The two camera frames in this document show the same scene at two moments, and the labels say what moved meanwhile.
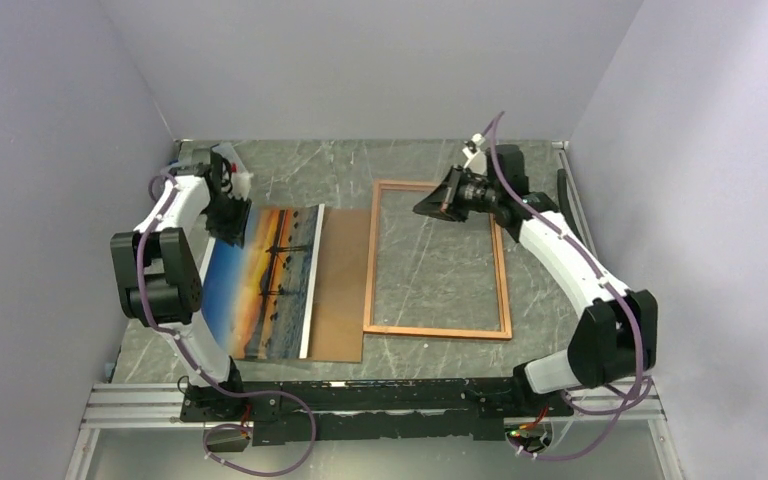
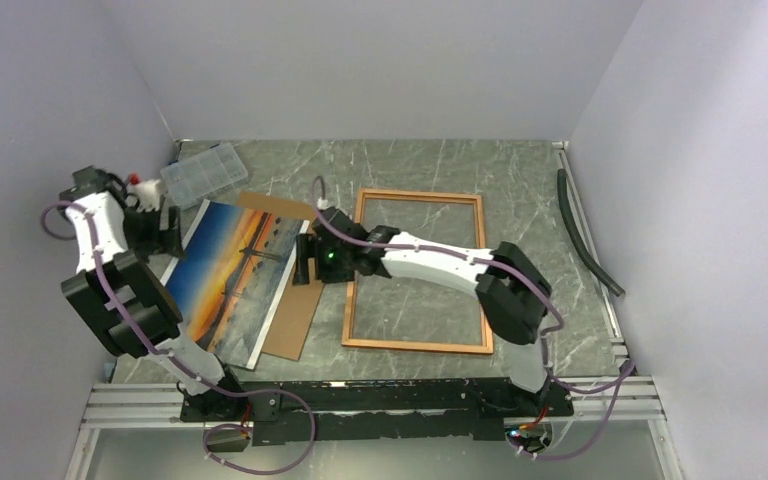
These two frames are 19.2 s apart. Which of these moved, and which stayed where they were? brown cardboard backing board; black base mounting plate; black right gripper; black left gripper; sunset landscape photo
Moved: brown cardboard backing board; black left gripper; black right gripper
Stayed: black base mounting plate; sunset landscape photo
